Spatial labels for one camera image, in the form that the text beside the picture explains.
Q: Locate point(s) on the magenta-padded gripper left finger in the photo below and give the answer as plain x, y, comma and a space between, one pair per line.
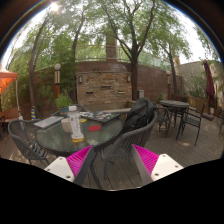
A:
78, 160

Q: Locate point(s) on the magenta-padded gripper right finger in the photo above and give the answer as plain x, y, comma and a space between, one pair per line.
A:
148, 160

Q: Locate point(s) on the clear white-capped drink bottle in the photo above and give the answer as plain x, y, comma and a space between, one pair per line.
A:
76, 125

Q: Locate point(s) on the flat round red coaster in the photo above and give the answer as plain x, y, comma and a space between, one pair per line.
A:
94, 128

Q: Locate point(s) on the white ribbed mug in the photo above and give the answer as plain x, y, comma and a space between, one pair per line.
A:
65, 125

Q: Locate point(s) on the black metal chair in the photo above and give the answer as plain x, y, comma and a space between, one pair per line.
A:
163, 116
191, 120

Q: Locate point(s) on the silver laptop with stickers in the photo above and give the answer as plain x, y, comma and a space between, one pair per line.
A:
48, 122

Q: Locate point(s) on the black laptop with stickers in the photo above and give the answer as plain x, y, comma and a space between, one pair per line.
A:
101, 116

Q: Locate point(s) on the green plant in teal pot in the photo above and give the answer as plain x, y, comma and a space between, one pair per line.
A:
63, 101

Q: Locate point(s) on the round grey patio table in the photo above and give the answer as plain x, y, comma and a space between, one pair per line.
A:
174, 103

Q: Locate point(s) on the tall green tree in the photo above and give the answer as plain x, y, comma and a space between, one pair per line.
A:
134, 76
173, 76
33, 66

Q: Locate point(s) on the folded maroon umbrella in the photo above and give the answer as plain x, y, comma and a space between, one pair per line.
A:
209, 83

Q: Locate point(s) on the orange canopy with white pole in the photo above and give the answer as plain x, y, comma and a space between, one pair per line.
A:
6, 78

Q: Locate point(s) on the blue yellow striped post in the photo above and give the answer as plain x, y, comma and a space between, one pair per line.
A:
33, 113

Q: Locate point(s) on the grey wall box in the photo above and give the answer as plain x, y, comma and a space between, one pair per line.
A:
141, 93

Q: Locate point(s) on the wall lantern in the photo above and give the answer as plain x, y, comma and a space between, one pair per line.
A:
80, 79
128, 78

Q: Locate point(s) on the globe lamp post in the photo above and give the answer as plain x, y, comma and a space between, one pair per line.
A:
57, 78

